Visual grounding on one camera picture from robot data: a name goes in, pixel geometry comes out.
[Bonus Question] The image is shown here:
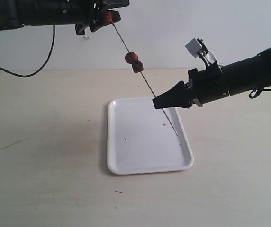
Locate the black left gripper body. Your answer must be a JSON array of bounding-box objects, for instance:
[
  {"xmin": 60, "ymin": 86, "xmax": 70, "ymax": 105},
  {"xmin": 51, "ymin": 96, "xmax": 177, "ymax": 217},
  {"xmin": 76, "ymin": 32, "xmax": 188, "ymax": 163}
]
[{"xmin": 54, "ymin": 0, "xmax": 102, "ymax": 35}]

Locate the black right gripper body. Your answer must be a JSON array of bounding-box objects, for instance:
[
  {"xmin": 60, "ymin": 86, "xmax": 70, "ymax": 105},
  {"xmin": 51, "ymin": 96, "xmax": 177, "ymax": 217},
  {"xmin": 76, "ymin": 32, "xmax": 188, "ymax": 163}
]
[{"xmin": 185, "ymin": 63, "xmax": 230, "ymax": 107}]

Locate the thin metal skewer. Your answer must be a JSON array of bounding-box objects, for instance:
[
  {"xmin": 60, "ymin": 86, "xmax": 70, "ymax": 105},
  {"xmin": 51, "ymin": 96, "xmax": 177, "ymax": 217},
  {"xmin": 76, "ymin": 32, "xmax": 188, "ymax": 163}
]
[{"xmin": 111, "ymin": 20, "xmax": 180, "ymax": 136}]

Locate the dark brown rounded block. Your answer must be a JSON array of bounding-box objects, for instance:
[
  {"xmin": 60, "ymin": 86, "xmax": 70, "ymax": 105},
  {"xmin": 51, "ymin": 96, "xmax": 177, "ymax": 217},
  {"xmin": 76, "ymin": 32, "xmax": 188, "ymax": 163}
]
[{"xmin": 131, "ymin": 60, "xmax": 144, "ymax": 73}]

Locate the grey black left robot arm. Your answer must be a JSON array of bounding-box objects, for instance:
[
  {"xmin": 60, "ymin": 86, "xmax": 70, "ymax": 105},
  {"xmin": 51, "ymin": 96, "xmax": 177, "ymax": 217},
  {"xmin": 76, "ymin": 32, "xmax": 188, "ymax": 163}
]
[{"xmin": 0, "ymin": 0, "xmax": 130, "ymax": 35}]

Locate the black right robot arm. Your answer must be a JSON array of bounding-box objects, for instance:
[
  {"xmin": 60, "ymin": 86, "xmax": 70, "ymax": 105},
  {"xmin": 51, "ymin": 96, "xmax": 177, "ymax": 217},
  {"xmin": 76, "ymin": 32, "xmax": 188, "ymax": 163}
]
[{"xmin": 153, "ymin": 48, "xmax": 271, "ymax": 109}]

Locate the white plastic tray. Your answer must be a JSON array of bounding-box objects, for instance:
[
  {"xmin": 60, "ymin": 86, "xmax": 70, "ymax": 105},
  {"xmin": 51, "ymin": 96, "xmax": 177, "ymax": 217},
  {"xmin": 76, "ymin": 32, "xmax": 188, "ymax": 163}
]
[{"xmin": 107, "ymin": 97, "xmax": 194, "ymax": 175}]

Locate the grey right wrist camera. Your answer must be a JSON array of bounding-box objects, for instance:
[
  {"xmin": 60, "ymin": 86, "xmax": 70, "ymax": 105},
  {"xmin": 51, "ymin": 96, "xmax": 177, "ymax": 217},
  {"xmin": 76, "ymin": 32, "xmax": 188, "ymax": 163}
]
[{"xmin": 185, "ymin": 38, "xmax": 217, "ymax": 68}]

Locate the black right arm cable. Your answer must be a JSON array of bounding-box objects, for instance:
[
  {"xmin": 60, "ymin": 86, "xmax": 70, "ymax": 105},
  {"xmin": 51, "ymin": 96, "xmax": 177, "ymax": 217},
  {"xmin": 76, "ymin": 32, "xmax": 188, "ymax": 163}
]
[{"xmin": 248, "ymin": 84, "xmax": 271, "ymax": 99}]

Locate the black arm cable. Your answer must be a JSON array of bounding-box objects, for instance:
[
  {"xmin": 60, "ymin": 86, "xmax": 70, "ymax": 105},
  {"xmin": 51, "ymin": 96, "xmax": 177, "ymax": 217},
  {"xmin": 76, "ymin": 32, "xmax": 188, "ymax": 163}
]
[
  {"xmin": 248, "ymin": 84, "xmax": 271, "ymax": 99},
  {"xmin": 0, "ymin": 24, "xmax": 56, "ymax": 78}
]

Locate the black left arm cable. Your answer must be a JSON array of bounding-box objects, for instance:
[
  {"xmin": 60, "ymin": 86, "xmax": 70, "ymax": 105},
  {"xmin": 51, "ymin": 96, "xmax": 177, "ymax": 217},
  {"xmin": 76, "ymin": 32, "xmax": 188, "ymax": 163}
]
[{"xmin": 0, "ymin": 24, "xmax": 56, "ymax": 78}]

